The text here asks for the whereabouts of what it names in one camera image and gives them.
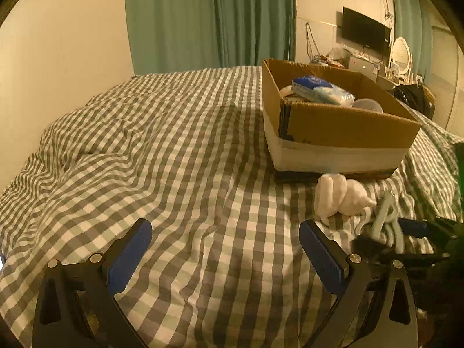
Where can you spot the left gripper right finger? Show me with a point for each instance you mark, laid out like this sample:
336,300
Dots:
379,294

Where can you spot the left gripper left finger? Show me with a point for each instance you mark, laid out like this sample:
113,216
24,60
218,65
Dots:
76,306

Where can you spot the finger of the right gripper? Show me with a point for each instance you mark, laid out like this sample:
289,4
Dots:
380,253
438,230

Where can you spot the blue tissue pack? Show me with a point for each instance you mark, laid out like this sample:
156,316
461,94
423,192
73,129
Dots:
320,91

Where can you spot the white tape roll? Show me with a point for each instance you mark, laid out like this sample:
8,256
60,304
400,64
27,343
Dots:
287,93

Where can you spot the white plush toy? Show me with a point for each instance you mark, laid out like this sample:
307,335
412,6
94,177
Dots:
334,193

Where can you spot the brown cardboard box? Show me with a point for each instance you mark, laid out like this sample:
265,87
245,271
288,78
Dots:
305,137

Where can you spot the black backpack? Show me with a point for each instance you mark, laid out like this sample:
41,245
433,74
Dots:
414,96

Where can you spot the clear floss pick jar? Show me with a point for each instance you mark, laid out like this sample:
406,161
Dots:
367,104

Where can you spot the white oval vanity mirror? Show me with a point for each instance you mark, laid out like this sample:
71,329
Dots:
401,59

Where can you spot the grey mini fridge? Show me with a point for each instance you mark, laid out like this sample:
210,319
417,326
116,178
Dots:
366,67

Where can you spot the checkered bed quilt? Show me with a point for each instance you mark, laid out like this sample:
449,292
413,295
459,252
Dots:
186,151

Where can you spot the green curtain right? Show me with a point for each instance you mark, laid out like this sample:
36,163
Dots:
412,22

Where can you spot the green curtain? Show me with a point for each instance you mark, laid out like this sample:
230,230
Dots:
412,22
184,35

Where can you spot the green curtain left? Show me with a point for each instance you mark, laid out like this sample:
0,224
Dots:
184,35

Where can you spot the black wall television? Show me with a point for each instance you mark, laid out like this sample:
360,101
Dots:
365,31

